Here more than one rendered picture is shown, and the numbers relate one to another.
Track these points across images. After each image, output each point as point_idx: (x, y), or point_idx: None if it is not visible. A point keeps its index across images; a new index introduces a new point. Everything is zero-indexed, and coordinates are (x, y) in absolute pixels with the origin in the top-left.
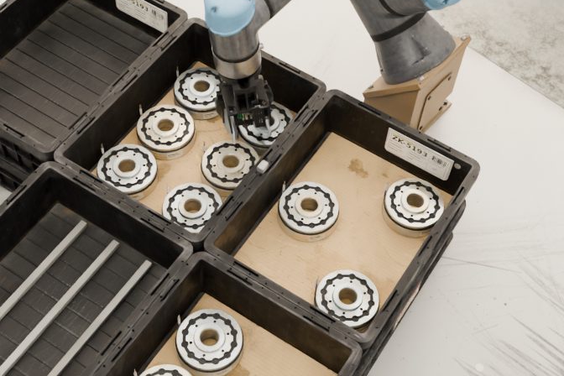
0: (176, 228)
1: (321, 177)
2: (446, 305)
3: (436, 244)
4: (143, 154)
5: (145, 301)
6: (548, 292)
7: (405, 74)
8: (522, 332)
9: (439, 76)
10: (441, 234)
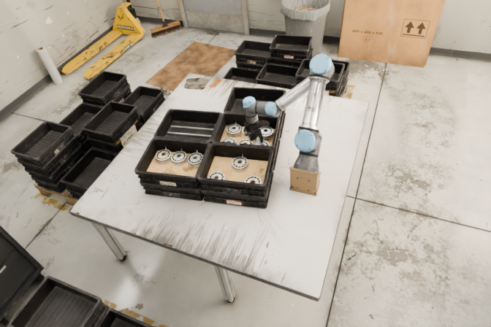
0: (213, 137)
1: (254, 164)
2: (242, 214)
3: (245, 194)
4: (239, 129)
5: (193, 139)
6: (259, 239)
7: (294, 165)
8: (241, 235)
9: (302, 174)
10: (237, 185)
